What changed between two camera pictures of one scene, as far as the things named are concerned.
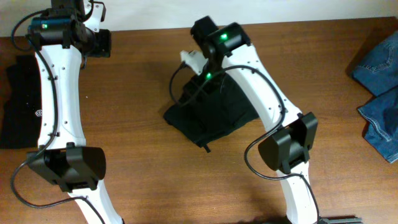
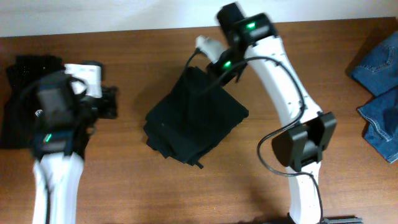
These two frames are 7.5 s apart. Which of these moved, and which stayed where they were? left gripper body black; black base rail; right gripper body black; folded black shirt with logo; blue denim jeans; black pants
Moved: left gripper body black; black pants; right gripper body black
Stayed: folded black shirt with logo; black base rail; blue denim jeans
